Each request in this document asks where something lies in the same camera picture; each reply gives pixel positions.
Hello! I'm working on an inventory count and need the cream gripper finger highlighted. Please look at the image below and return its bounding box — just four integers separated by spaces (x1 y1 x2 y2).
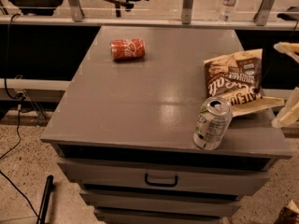
272 87 299 128
274 42 299 63

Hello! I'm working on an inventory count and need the brown chip bag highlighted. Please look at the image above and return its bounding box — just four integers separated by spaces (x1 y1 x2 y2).
204 49 285 117

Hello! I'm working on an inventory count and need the silver green 7up can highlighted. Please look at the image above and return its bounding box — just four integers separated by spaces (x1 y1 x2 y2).
193 97 233 150

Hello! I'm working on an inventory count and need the brown bag corner on floor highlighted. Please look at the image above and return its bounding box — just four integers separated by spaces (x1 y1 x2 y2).
274 200 299 224

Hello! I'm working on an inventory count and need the red coke can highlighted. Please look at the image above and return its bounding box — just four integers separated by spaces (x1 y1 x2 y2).
110 38 145 61

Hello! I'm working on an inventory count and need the clear plastic water bottle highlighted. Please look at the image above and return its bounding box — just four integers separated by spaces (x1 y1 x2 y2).
219 0 237 22

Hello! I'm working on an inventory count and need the grey drawer cabinet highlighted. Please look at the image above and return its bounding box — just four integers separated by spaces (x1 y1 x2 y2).
42 26 291 224

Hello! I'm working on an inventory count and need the black floor bar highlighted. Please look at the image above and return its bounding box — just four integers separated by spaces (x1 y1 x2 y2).
36 175 55 224

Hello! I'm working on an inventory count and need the black drawer handle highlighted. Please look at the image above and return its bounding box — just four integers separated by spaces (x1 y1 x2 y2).
144 174 178 188

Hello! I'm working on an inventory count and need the metal railing frame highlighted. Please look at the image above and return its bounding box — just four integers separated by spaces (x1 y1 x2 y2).
0 0 299 31

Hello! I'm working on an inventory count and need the black floor cable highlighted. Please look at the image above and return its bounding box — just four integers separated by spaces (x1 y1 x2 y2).
0 12 41 219

